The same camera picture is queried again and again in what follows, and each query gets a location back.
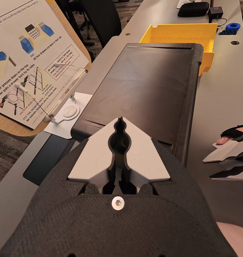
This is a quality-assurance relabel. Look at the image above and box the black power adapter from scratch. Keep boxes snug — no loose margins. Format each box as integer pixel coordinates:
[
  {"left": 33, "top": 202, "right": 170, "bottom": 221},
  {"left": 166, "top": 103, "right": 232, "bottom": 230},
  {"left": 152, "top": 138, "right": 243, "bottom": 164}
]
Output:
[{"left": 208, "top": 6, "right": 223, "bottom": 20}]

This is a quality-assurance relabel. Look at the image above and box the blue ring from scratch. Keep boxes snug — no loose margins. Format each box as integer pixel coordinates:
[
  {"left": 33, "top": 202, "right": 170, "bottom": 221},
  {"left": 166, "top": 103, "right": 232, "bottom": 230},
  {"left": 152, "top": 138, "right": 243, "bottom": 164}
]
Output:
[{"left": 226, "top": 22, "right": 241, "bottom": 32}]

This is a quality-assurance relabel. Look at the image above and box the white document stand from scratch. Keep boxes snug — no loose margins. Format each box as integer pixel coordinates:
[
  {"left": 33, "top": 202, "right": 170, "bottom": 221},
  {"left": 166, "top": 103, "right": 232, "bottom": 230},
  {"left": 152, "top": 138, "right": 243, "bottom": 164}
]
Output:
[
  {"left": 43, "top": 69, "right": 94, "bottom": 139},
  {"left": 177, "top": 0, "right": 195, "bottom": 9}
]

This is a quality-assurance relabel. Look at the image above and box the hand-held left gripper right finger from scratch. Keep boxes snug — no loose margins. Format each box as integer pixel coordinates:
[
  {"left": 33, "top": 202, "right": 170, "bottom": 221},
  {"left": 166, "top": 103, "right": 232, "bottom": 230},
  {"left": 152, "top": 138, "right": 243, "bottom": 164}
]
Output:
[{"left": 121, "top": 117, "right": 171, "bottom": 195}]

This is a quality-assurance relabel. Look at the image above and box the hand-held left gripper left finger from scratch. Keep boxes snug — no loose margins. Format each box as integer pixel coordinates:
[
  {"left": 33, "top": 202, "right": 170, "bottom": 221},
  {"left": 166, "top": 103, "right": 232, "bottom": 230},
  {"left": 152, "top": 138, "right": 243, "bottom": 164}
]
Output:
[{"left": 68, "top": 116, "right": 122, "bottom": 195}]

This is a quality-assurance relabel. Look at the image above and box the yellow plastic bin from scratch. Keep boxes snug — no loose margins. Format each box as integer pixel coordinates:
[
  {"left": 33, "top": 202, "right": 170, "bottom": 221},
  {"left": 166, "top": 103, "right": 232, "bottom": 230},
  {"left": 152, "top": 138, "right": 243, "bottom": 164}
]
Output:
[{"left": 140, "top": 23, "right": 218, "bottom": 77}]

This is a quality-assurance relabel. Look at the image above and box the person's left forearm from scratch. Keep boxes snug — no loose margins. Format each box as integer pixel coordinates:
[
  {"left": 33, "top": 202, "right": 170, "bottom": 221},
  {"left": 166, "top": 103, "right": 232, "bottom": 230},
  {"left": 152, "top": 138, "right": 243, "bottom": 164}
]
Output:
[{"left": 216, "top": 221, "right": 243, "bottom": 257}]

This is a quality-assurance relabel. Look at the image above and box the black office chair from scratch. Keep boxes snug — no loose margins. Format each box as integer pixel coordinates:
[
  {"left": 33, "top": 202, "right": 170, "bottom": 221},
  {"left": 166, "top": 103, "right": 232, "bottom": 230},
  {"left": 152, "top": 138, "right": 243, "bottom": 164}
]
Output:
[{"left": 54, "top": 0, "right": 122, "bottom": 48}]

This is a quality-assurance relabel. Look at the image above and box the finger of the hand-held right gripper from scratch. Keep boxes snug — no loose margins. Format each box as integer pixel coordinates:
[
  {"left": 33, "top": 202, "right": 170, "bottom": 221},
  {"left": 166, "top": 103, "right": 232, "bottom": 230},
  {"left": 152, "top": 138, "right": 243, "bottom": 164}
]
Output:
[
  {"left": 209, "top": 164, "right": 243, "bottom": 180},
  {"left": 203, "top": 139, "right": 243, "bottom": 163}
]

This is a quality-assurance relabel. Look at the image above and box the person's right hand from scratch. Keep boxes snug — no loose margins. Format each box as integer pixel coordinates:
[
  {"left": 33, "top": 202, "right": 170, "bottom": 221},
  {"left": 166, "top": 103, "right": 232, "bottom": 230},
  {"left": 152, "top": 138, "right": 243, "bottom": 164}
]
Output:
[{"left": 216, "top": 126, "right": 243, "bottom": 145}]

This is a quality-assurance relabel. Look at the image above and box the wire page holder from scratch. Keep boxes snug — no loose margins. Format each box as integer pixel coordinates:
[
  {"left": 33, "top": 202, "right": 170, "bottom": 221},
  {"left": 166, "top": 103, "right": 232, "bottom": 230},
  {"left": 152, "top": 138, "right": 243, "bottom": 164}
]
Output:
[
  {"left": 54, "top": 62, "right": 89, "bottom": 73},
  {"left": 15, "top": 83, "right": 54, "bottom": 119}
]

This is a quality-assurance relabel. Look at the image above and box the instruction sheet on board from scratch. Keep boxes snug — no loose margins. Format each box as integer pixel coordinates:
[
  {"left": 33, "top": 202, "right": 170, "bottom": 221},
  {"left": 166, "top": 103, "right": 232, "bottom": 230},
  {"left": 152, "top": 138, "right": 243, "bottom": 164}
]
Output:
[{"left": 0, "top": 0, "right": 92, "bottom": 137}]

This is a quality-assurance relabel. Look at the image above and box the printed instruction sheet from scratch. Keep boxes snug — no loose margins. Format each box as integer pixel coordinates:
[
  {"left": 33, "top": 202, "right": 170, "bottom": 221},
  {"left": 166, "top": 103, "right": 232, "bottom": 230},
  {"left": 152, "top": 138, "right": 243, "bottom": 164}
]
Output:
[{"left": 0, "top": 0, "right": 90, "bottom": 130}]

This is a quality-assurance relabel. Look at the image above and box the black cable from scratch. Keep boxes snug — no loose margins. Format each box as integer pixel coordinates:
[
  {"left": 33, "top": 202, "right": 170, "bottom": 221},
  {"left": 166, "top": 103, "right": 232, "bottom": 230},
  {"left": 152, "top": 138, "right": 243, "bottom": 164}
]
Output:
[{"left": 213, "top": 18, "right": 228, "bottom": 27}]

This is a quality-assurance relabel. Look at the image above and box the black zip case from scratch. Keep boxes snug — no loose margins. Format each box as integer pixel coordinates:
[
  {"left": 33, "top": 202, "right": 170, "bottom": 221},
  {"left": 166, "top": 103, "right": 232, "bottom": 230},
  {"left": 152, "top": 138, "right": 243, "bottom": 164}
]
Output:
[{"left": 177, "top": 2, "right": 210, "bottom": 18}]

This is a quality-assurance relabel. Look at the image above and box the black drawer cabinet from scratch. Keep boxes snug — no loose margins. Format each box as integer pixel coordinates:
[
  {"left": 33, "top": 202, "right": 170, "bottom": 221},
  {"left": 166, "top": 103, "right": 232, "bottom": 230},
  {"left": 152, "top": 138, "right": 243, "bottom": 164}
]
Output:
[{"left": 71, "top": 43, "right": 204, "bottom": 167}]

